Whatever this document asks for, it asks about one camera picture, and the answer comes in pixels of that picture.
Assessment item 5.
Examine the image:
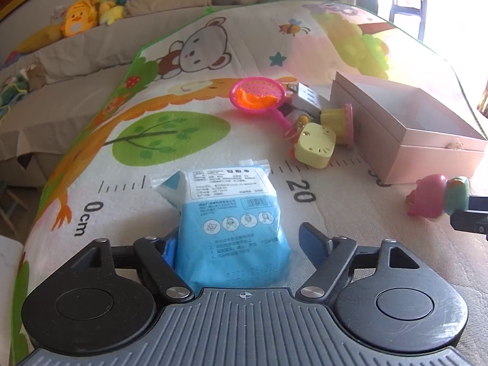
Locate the cartoon play mat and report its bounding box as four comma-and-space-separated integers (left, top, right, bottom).
2, 0, 487, 365

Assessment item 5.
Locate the yellow cat face toy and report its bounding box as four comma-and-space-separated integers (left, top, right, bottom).
294, 122, 337, 169

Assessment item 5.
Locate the white grey rectangular box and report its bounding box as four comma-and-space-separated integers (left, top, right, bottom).
286, 83, 329, 119

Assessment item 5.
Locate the yellow banana plush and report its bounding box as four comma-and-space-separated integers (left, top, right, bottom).
15, 24, 63, 55

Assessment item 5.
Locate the pink lid yellow cup toy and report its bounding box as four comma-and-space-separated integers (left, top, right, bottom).
320, 103, 354, 149

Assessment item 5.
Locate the pink toy net scoop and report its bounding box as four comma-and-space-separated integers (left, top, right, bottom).
229, 77, 292, 131

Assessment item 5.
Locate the yellow duck plush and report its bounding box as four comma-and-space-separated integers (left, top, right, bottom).
61, 0, 99, 38

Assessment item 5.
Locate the pink cardboard box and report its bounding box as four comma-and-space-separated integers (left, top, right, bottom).
330, 73, 487, 185

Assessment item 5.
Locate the gold bell keychain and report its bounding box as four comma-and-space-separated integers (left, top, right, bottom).
285, 114, 311, 140

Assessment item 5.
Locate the beige sofa cover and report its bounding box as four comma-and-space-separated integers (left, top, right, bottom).
1, 8, 204, 188

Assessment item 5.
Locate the blue face mask packet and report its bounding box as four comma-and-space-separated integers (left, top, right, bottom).
151, 160, 290, 292

